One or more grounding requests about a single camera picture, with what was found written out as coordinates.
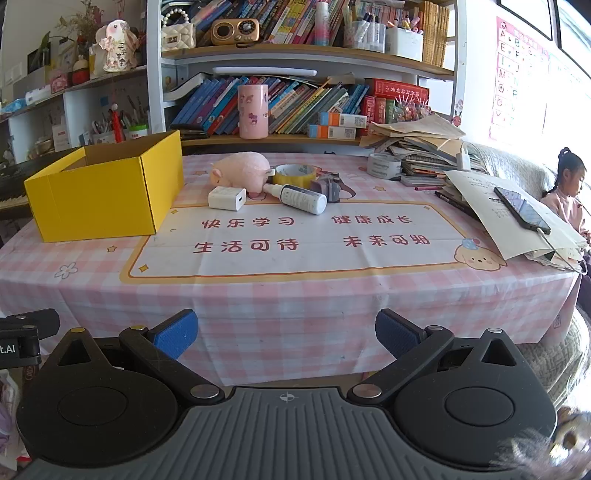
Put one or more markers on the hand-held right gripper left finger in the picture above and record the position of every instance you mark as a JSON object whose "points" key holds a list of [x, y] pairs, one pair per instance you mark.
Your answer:
{"points": [[178, 333]]}

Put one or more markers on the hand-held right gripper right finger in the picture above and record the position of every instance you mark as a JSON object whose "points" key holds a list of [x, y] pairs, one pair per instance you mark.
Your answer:
{"points": [[397, 330]]}

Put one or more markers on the white square charger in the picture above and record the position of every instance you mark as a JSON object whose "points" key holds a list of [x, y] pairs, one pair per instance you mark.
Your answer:
{"points": [[226, 198]]}

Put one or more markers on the yellow cardboard box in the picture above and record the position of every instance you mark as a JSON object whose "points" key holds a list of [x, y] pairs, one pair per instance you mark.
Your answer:
{"points": [[101, 203]]}

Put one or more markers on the toy truck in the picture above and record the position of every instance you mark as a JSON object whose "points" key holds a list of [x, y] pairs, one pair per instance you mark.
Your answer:
{"points": [[325, 189]]}

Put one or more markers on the white spray bottle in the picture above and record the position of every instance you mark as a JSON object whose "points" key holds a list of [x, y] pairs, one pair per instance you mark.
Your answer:
{"points": [[300, 198]]}

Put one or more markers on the pink plush pig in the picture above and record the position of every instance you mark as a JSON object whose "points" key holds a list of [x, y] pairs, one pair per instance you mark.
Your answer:
{"points": [[244, 168]]}

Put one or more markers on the pink checked tablecloth desktop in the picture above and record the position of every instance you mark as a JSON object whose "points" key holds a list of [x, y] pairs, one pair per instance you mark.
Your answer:
{"points": [[295, 286]]}

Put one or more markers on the white paper sheet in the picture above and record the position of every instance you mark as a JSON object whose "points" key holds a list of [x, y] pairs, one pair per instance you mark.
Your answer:
{"points": [[485, 207]]}

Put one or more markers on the clear tape roll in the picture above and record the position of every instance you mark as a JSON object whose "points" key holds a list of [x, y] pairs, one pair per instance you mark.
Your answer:
{"points": [[383, 166]]}

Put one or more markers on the black keyboard piano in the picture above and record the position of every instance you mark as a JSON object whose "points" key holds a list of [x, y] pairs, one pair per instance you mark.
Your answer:
{"points": [[9, 180]]}

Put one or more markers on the black smartphone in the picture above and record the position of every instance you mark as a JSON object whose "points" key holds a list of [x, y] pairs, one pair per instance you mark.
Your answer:
{"points": [[521, 210]]}

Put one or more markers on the yellow tape roll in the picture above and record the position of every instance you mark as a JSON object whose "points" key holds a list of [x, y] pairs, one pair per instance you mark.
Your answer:
{"points": [[295, 177]]}

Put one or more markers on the pile of papers and notebooks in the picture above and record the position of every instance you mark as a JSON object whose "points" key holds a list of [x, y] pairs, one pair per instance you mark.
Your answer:
{"points": [[415, 134]]}

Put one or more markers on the grey covered sofa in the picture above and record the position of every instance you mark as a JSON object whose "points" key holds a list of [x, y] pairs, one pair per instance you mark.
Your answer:
{"points": [[517, 166]]}

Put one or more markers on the white jar green lid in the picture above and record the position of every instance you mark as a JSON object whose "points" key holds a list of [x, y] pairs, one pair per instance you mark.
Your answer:
{"points": [[137, 133]]}

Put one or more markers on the red tassel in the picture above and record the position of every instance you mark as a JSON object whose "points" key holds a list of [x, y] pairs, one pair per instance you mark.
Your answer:
{"points": [[117, 127]]}

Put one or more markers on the row of blue spined books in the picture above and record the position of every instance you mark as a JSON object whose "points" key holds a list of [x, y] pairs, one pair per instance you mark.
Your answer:
{"points": [[217, 104]]}

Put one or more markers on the pink sticker cup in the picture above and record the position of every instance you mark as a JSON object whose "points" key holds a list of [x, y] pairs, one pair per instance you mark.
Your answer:
{"points": [[253, 110]]}

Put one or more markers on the thick red dictionary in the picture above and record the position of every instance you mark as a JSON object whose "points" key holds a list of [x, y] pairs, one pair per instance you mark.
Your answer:
{"points": [[397, 88]]}

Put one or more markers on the white side shelf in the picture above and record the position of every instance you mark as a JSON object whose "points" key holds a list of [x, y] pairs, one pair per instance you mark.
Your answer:
{"points": [[74, 106]]}

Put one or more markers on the white light bar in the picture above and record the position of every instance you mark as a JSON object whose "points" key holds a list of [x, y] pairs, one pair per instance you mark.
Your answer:
{"points": [[263, 72]]}

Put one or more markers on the white pen holder box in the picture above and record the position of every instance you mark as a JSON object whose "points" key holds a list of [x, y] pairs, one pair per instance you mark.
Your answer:
{"points": [[404, 44]]}

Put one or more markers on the pink doll figure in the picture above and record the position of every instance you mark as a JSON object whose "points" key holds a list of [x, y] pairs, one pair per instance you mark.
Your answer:
{"points": [[115, 46]]}

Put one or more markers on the clear marker holder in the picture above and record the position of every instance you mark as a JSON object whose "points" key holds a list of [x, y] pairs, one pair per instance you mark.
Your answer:
{"points": [[367, 34]]}

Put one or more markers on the white quilted handbag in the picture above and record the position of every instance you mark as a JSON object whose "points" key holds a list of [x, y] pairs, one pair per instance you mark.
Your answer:
{"points": [[178, 34]]}

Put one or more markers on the stack of yellow books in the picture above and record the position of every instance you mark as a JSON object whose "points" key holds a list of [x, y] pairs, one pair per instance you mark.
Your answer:
{"points": [[436, 32]]}

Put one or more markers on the gold retro radio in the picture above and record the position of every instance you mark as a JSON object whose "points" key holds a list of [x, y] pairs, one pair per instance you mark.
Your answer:
{"points": [[235, 31]]}

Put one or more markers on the row of colourful books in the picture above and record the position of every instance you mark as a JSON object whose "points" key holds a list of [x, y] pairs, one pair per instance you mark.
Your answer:
{"points": [[286, 21]]}

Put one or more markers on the alphabet wall poster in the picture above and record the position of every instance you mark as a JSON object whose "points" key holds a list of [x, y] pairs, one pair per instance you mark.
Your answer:
{"points": [[517, 69]]}

